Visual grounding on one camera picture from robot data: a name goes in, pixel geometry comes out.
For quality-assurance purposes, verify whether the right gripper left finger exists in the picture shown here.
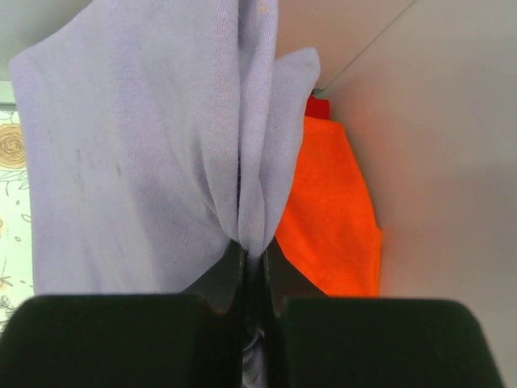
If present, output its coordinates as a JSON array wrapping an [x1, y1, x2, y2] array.
[[1, 242, 246, 387]]

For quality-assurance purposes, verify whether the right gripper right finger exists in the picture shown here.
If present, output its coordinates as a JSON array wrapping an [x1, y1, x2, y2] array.
[[263, 242, 503, 387]]

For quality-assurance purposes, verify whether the purple t shirt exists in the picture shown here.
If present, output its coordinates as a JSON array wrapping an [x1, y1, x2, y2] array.
[[10, 1, 320, 387]]

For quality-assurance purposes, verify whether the folded orange t shirt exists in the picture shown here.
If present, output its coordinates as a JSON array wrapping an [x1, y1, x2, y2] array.
[[275, 96, 381, 297]]

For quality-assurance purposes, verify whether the floral patterned table mat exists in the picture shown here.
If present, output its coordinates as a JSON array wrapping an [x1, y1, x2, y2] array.
[[0, 109, 34, 330]]

